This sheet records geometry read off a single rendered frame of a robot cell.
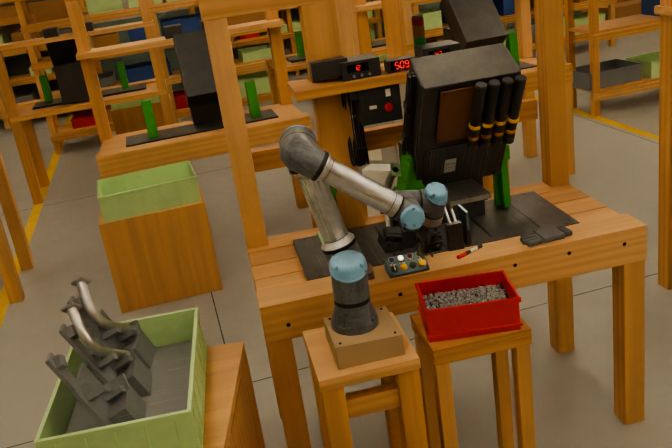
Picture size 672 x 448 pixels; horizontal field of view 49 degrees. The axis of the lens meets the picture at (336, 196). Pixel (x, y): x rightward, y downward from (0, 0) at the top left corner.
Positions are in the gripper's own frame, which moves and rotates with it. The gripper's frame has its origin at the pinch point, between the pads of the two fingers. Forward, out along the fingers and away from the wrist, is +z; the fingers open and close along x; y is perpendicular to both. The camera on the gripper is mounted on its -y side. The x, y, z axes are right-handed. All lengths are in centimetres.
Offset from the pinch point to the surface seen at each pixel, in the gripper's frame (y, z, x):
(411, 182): -31.6, -1.8, 7.3
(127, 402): 37, -9, -105
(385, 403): 49, 7, -29
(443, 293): 16.3, 3.8, 2.5
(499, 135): -25, -26, 36
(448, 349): 38.6, 1.7, -4.9
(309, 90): -72, -20, -23
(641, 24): -362, 210, 391
